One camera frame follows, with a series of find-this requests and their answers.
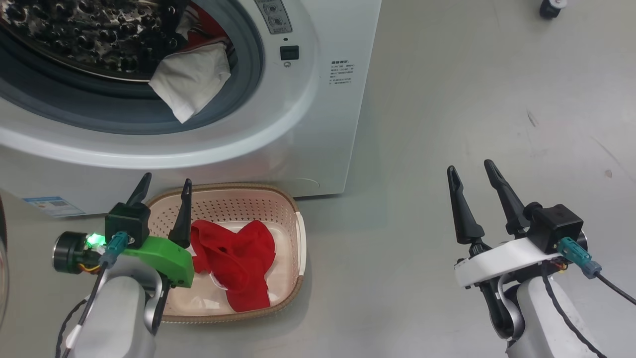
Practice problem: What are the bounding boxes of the grey instruction label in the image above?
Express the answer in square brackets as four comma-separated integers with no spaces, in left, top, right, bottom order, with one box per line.
[254,0,293,35]

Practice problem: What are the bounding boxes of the cream perforated basket brown rim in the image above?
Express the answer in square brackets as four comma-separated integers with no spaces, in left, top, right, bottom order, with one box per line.
[145,182,307,324]

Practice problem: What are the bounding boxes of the perforated steel washing machine drum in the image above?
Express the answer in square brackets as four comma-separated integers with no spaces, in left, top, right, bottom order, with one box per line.
[0,0,192,83]

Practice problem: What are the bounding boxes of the right camera cable teal plug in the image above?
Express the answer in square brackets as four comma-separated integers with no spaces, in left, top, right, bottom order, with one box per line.
[556,237,636,306]

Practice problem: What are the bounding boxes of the white and red striped garment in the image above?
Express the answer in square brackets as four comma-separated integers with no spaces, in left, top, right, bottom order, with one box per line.
[148,0,234,124]

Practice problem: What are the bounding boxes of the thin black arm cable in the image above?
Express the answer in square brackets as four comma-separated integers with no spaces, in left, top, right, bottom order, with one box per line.
[55,298,89,358]
[541,268,607,358]

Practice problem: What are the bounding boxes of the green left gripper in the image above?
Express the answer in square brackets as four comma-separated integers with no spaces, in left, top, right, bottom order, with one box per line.
[53,173,195,289]

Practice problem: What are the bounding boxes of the blue energy label sticker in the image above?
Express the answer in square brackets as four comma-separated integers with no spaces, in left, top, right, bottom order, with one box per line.
[22,196,85,218]

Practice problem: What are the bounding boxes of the camera cable teal plug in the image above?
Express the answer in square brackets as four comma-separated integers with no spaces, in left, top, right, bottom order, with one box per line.
[60,231,131,358]
[556,237,636,306]

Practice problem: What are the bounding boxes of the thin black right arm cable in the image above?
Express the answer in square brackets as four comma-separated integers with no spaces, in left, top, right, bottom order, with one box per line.
[541,268,607,358]

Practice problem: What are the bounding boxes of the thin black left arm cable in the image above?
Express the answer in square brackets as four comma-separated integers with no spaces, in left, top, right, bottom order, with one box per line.
[55,298,89,358]

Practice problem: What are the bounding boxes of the left camera cable teal plug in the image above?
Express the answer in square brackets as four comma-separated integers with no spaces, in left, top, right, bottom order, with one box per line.
[60,231,131,358]

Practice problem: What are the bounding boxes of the black round glass washer door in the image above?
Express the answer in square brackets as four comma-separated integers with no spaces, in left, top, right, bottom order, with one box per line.
[0,196,10,326]

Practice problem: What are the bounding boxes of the black caster wheel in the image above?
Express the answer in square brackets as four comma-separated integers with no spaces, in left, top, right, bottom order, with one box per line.
[539,0,567,20]

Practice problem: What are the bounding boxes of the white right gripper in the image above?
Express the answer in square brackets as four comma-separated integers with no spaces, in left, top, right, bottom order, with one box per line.
[447,159,559,289]

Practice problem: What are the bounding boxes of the white front-load washing machine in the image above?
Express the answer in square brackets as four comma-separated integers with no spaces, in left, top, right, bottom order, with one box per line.
[0,0,382,219]

